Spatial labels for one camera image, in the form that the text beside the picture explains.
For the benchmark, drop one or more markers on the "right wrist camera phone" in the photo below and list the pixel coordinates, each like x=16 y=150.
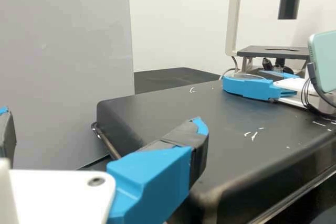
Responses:
x=324 y=61

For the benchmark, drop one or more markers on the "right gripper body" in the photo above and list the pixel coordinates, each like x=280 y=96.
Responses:
x=291 y=86

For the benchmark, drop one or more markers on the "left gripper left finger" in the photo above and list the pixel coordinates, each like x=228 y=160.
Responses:
x=5 y=134

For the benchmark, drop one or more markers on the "black tray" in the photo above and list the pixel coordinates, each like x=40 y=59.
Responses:
x=236 y=140

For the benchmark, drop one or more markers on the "white incubator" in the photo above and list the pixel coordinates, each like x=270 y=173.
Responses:
x=65 y=64

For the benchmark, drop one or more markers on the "petri dish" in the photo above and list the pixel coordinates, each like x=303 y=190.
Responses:
x=245 y=76

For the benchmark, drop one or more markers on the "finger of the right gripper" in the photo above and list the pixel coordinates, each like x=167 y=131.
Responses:
x=291 y=75
x=249 y=87

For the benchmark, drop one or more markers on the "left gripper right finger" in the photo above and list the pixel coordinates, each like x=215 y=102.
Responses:
x=155 y=171

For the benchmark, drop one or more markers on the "cream microscope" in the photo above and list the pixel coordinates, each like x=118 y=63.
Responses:
x=233 y=19

